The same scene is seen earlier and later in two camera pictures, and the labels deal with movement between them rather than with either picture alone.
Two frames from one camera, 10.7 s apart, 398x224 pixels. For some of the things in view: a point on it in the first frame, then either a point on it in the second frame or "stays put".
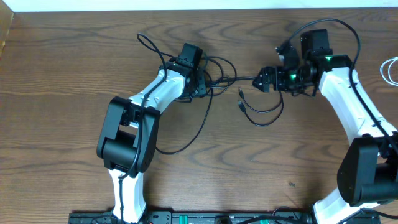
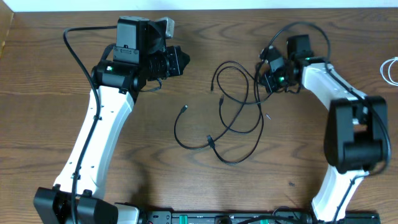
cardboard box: (6, 17) stays put
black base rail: (221, 217) stays put
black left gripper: (201, 82) → (178, 60)
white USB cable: (388, 70) stays put
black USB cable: (233, 80) → (231, 98)
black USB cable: (241, 106) → (262, 132)
